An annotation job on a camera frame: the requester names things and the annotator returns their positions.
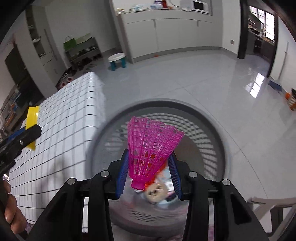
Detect yellow tape roll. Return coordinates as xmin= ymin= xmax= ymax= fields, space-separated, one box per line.
xmin=24 ymin=105 xmax=40 ymax=151

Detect pink plastic shuttlecock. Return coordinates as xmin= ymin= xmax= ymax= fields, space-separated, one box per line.
xmin=127 ymin=116 xmax=185 ymax=190

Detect grey perforated trash basket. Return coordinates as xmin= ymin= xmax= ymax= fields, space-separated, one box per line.
xmin=86 ymin=99 xmax=229 ymax=237

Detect white checkered tablecloth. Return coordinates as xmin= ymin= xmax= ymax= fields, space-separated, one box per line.
xmin=9 ymin=72 xmax=106 ymax=224

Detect beige plastic chair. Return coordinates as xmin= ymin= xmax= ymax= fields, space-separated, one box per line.
xmin=247 ymin=197 xmax=295 ymax=240

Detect light blue tissue packet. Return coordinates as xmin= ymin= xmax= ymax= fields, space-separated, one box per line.
xmin=155 ymin=168 xmax=174 ymax=190

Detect beige sloth plush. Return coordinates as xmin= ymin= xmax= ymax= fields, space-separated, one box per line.
xmin=144 ymin=183 xmax=169 ymax=204

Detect red plastic bag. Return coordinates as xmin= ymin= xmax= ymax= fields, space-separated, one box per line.
xmin=144 ymin=162 xmax=167 ymax=189

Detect green handbag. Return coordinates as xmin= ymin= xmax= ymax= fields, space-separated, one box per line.
xmin=63 ymin=36 xmax=77 ymax=51

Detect grey shoe rack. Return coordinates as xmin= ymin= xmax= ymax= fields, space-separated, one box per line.
xmin=65 ymin=37 xmax=102 ymax=70

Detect white stool teal legs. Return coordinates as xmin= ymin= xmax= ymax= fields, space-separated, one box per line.
xmin=108 ymin=53 xmax=126 ymax=71

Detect white cabinet counter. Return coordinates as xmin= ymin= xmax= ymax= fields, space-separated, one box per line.
xmin=117 ymin=1 xmax=223 ymax=63

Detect white microwave oven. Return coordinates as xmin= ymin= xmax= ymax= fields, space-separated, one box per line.
xmin=191 ymin=1 xmax=209 ymax=14

